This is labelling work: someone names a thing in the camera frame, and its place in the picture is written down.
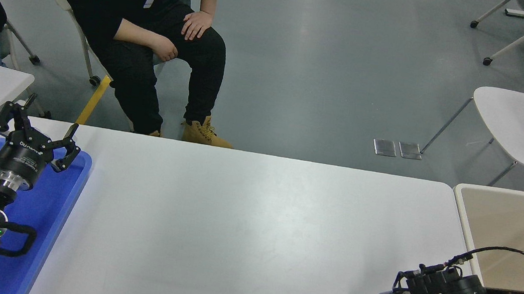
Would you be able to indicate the metal floor plate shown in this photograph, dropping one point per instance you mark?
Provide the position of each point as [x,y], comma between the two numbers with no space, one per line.
[385,147]
[410,150]

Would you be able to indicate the grey-legged chair with casters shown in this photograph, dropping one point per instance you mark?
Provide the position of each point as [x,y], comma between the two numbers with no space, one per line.
[34,59]

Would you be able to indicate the person's right forearm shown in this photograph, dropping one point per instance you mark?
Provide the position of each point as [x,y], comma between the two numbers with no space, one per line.
[139,33]

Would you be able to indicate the person's right hand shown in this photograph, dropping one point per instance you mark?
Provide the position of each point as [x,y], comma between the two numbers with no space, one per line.
[166,49]

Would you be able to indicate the person's left hand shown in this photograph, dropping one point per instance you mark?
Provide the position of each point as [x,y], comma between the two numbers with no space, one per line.
[198,25]

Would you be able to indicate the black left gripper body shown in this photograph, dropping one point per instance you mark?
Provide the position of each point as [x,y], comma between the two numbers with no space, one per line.
[20,158]

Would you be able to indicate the blue plastic tray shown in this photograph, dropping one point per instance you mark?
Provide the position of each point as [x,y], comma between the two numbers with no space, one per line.
[57,201]

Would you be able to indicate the white moulded plastic chair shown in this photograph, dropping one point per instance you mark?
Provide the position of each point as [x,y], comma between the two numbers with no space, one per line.
[523,120]

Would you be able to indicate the large pale bin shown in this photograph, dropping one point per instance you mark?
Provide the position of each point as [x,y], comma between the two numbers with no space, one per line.
[515,226]

